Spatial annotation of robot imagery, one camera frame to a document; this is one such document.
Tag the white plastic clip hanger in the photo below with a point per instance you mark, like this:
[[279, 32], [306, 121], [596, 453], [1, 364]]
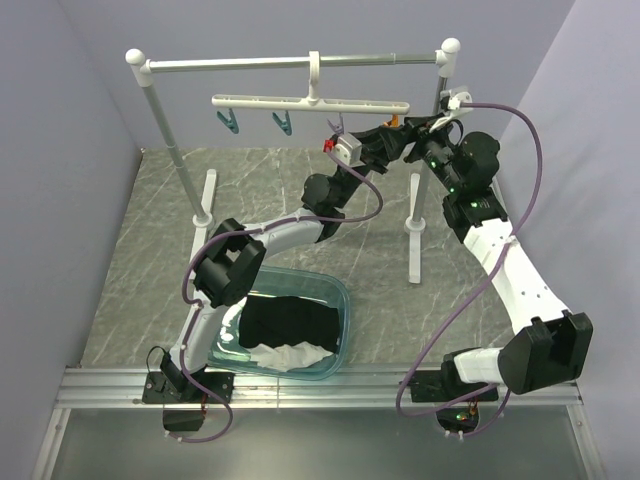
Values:
[[313, 101]]

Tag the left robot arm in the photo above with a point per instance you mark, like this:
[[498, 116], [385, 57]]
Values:
[[224, 269]]

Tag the black underwear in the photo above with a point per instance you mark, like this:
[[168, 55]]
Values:
[[288, 320]]

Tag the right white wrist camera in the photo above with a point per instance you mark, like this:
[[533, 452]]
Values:
[[451, 104]]

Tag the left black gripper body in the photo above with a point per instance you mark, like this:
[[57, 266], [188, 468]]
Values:
[[352, 183]]

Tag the aluminium mounting rail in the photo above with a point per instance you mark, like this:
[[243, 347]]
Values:
[[359, 386]]

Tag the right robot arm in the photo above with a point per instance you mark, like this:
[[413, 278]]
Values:
[[550, 342]]

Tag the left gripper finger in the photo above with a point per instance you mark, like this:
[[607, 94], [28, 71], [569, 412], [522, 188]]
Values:
[[384, 151], [374, 139]]

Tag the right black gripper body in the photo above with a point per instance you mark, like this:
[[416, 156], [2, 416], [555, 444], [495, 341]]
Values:
[[432, 145]]

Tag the white metal drying rack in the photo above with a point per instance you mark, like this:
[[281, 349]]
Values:
[[144, 71]]

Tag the white cloth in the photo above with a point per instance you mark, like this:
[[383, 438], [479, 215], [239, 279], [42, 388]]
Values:
[[287, 357]]

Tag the teal clothespin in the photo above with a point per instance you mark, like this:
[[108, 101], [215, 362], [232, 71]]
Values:
[[283, 123], [229, 120]]

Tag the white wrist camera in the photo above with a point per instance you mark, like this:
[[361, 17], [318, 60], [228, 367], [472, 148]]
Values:
[[451, 104], [346, 147]]

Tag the teal clothespin far left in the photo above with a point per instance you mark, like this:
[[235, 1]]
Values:
[[229, 120]]

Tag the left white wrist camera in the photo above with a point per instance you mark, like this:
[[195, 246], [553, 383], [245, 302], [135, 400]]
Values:
[[346, 147]]

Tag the purple clothespin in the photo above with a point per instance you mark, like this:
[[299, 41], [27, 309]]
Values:
[[334, 125]]

